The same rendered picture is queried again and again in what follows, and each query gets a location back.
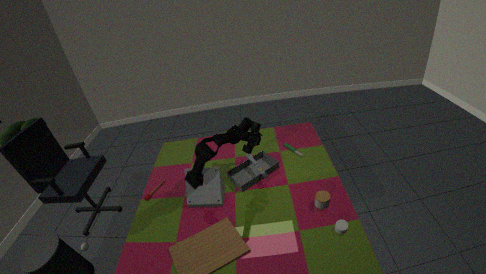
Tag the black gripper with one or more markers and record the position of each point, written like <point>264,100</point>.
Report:
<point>255,128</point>

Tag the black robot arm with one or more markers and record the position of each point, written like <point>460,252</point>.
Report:
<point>204,153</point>

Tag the wooden board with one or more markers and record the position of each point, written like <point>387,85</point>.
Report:
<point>209,250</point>

